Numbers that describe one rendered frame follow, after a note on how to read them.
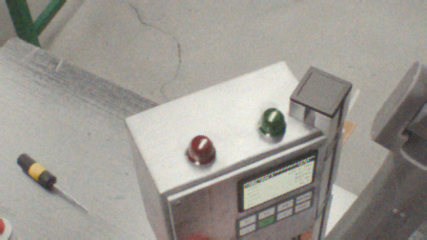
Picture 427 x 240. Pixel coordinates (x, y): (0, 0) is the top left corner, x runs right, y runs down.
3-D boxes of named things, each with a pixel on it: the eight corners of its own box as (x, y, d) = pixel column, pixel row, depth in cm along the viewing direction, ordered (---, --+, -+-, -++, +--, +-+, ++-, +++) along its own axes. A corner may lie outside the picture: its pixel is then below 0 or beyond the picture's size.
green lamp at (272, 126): (253, 123, 69) (253, 108, 67) (278, 113, 69) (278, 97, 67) (265, 144, 67) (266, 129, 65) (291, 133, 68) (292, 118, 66)
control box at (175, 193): (145, 216, 85) (122, 116, 70) (278, 164, 88) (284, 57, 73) (179, 289, 79) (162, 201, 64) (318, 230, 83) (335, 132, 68)
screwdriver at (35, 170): (17, 167, 144) (13, 158, 142) (28, 157, 146) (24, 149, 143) (86, 222, 136) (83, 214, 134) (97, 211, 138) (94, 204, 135)
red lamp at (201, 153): (182, 150, 67) (180, 135, 65) (209, 140, 68) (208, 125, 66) (193, 171, 66) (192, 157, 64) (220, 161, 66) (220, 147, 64)
